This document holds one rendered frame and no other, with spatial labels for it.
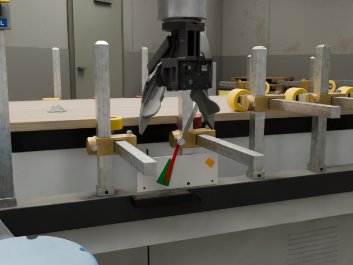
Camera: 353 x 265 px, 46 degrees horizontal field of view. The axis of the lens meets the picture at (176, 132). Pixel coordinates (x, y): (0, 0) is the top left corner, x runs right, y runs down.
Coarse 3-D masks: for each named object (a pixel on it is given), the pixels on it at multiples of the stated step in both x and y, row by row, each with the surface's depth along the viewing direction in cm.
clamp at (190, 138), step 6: (174, 132) 124; (180, 132) 124; (192, 132) 125; (198, 132) 126; (204, 132) 126; (210, 132) 127; (174, 138) 123; (186, 138) 124; (192, 138) 125; (174, 144) 124; (186, 144) 125; (192, 144) 125
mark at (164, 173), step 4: (168, 160) 123; (168, 164) 123; (164, 168) 123; (168, 168) 124; (172, 168) 124; (164, 172) 123; (160, 176) 123; (164, 176) 124; (160, 180) 123; (164, 180) 124; (168, 180) 124; (164, 184) 124; (168, 184) 124
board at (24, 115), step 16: (224, 96) 227; (16, 112) 149; (32, 112) 149; (48, 112) 149; (64, 112) 149; (80, 112) 149; (112, 112) 149; (128, 112) 149; (160, 112) 149; (176, 112) 149; (224, 112) 149; (240, 112) 149; (272, 112) 154; (288, 112) 157; (352, 112) 168; (16, 128) 123; (32, 128) 124; (48, 128) 126; (64, 128) 128
